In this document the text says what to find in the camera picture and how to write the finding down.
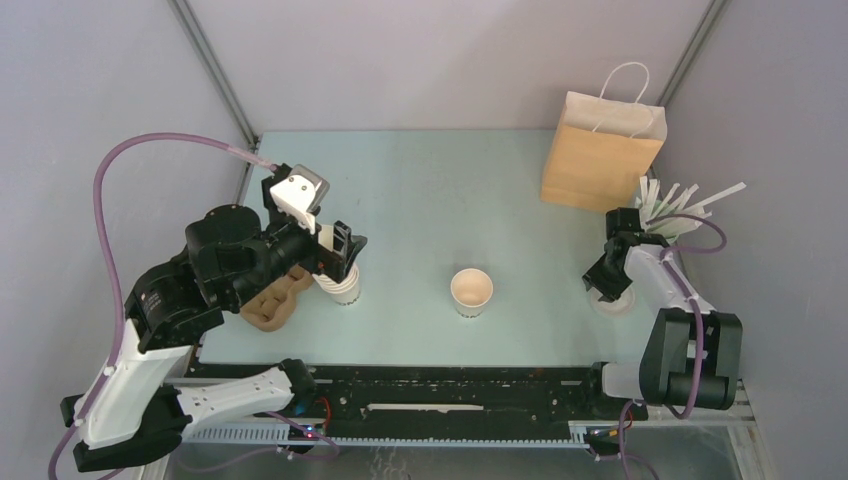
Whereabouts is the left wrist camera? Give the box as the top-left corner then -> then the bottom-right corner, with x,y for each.
267,164 -> 330,234

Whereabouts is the single white paper cup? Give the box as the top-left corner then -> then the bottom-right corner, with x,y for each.
450,268 -> 494,318

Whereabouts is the brown pulp cup carrier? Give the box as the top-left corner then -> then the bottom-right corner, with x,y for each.
239,266 -> 314,332

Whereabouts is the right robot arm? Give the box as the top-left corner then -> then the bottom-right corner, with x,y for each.
581,207 -> 743,418

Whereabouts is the stack of white lids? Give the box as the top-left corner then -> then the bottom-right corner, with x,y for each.
588,287 -> 636,317

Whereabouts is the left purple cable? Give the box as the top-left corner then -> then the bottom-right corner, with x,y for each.
47,133 -> 280,480

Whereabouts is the stack of white paper cups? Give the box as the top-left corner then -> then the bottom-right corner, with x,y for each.
312,224 -> 361,306

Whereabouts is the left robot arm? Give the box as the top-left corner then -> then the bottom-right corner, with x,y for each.
61,205 -> 367,472

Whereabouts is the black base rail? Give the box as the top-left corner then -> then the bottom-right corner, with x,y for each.
185,362 -> 637,455

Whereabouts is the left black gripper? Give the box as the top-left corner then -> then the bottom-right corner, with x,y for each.
232,176 -> 370,305

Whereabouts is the brown paper bag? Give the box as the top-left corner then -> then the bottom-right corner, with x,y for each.
540,61 -> 668,213

